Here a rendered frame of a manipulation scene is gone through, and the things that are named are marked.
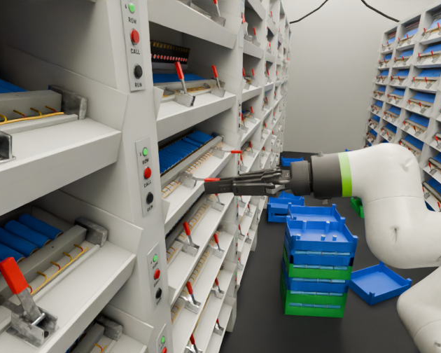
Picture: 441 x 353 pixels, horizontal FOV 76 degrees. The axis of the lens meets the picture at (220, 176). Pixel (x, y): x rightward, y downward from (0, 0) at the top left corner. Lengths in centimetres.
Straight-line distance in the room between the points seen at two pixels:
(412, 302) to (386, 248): 46
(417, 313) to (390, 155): 52
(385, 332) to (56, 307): 158
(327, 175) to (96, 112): 42
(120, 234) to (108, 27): 28
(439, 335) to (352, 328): 83
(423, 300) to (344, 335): 75
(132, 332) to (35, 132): 38
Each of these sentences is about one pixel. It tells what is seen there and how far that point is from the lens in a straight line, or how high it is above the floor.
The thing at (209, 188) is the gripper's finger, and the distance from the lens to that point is 67.
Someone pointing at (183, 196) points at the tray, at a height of 93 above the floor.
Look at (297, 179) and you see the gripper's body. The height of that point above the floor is 99.
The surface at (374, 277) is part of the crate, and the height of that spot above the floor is 0.
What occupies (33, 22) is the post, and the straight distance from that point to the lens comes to 47.
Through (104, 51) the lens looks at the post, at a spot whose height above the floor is 122.
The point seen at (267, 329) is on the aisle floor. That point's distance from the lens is 162.
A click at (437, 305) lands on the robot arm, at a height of 62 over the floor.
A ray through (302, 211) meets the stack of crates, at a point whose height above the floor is 34.
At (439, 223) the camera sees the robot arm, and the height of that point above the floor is 96.
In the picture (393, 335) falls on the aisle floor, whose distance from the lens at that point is 178.
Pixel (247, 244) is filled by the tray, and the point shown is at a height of 17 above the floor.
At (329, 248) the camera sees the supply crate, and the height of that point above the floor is 42.
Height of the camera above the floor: 119
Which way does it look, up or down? 20 degrees down
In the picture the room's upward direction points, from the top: straight up
